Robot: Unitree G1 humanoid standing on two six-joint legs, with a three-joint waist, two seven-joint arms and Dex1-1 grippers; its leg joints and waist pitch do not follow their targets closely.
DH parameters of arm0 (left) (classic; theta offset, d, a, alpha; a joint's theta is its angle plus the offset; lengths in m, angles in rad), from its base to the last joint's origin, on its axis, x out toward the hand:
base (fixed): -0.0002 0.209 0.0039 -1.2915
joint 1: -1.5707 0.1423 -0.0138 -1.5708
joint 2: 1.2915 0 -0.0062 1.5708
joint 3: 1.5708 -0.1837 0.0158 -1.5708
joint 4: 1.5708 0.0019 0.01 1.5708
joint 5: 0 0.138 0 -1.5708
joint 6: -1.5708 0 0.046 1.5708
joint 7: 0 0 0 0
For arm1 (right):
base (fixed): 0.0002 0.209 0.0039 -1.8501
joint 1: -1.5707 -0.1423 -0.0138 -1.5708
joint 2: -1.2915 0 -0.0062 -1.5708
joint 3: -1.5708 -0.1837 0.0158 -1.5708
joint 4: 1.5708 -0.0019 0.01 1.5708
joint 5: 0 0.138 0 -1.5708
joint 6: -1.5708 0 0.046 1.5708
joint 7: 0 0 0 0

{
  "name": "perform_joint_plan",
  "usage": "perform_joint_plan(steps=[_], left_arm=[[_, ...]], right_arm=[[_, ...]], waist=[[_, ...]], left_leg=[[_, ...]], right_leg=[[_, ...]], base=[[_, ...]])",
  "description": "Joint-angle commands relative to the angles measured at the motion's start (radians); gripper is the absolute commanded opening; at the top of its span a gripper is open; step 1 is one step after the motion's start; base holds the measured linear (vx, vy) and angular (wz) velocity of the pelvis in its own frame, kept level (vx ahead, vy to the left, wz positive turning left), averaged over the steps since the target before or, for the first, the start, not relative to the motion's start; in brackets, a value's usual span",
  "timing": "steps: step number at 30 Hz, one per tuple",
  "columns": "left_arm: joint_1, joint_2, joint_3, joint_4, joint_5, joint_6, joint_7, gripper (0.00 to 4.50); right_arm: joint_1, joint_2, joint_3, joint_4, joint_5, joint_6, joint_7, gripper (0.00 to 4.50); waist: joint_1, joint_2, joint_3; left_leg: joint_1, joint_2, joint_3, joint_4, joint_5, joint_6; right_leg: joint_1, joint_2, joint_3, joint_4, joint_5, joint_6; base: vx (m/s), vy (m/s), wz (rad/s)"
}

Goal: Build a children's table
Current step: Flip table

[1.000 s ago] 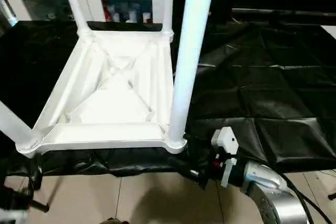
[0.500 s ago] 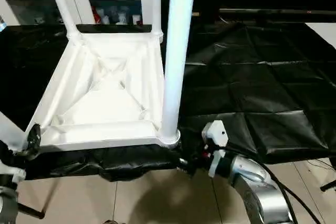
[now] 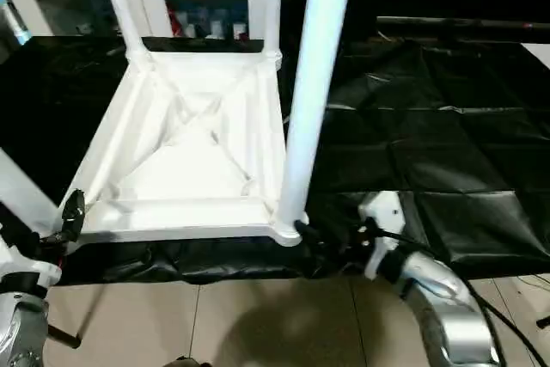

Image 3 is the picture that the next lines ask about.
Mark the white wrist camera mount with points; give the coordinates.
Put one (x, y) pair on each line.
(26, 261)
(384, 216)

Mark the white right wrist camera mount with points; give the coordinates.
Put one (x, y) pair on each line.
(384, 216)

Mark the white plastic table top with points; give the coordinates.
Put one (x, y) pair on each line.
(172, 178)

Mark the grey metal bar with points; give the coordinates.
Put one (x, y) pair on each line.
(464, 23)

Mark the red item in cabinet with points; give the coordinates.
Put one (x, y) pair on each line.
(172, 21)

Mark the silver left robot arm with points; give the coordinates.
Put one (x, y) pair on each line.
(21, 319)

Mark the white teal patterned roll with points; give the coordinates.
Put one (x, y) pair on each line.
(17, 23)

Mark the white flat board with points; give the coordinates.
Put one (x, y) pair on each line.
(537, 51)

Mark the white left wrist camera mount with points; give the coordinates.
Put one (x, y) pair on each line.
(26, 261)

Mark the black work surface mat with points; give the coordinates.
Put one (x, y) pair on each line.
(429, 148)

